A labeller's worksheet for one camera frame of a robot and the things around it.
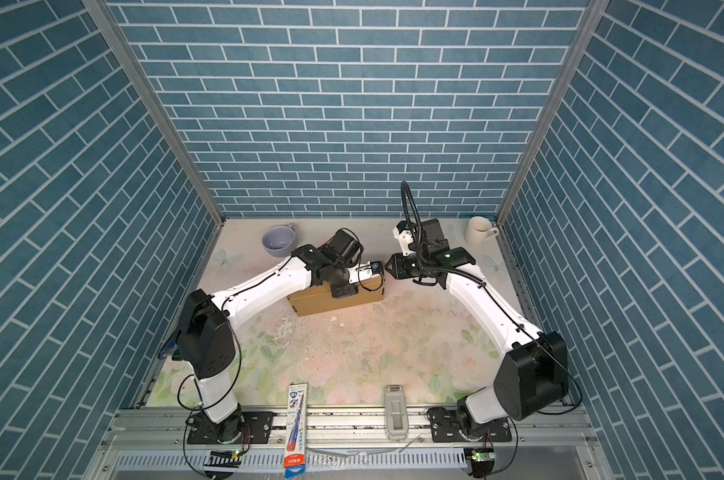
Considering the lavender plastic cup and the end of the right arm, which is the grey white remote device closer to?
the end of the right arm

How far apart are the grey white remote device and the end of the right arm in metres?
0.33

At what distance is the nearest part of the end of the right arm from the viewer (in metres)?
0.58

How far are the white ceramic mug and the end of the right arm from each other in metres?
0.43

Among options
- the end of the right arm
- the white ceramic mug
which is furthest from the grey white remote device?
the white ceramic mug

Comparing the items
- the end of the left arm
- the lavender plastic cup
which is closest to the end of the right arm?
the end of the left arm

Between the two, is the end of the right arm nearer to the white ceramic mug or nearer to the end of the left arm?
the end of the left arm

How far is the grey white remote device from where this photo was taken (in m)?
0.72

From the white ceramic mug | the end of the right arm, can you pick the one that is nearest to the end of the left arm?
the end of the right arm

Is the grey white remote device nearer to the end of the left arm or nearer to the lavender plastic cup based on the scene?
the end of the left arm

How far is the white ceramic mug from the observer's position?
107 cm

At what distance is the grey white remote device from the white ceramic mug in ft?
1.90
